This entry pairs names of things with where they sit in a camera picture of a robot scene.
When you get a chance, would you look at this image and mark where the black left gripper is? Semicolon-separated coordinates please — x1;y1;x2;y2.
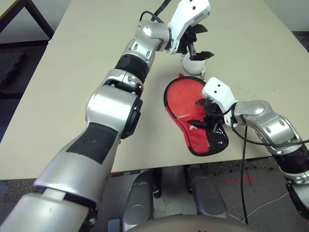
180;23;215;61

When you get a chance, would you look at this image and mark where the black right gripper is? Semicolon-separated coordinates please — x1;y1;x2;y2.
190;96;226;132

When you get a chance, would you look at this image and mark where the white plush zipper charm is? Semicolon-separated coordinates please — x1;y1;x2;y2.
182;54;208;80

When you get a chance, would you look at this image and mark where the red black paddle case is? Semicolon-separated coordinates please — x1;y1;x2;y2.
163;72;229;157

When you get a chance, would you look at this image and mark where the grey speckled floor mat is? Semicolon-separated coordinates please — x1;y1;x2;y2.
0;158;282;203

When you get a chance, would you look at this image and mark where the red floor tape cross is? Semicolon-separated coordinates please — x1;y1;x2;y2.
214;169;258;187

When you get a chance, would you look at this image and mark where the grey robot right leg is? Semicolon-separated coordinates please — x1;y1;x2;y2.
184;165;227;218

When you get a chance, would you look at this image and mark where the grey robot leg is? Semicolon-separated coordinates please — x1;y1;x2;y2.
123;169;162;225
184;165;227;218

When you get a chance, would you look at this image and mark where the grey robot left leg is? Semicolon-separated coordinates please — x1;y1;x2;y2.
123;169;162;225

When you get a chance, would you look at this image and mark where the small dark robot panel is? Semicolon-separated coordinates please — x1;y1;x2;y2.
108;218;123;232

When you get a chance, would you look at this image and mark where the black framed side table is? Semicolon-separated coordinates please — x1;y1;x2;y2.
0;0;55;48

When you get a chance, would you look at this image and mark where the dark foam floor mat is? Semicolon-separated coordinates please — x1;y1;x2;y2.
0;49;27;87

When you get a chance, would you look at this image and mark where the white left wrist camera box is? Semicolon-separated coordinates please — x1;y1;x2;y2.
167;0;211;55

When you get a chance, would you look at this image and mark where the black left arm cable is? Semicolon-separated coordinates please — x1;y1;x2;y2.
139;0;169;24

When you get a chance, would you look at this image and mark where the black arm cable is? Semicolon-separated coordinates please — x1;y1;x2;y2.
229;106;309;225
139;0;169;24

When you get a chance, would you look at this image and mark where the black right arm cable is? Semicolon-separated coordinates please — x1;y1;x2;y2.
229;106;309;225

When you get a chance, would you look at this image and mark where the white floor cable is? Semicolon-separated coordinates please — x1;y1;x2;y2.
226;192;290;224

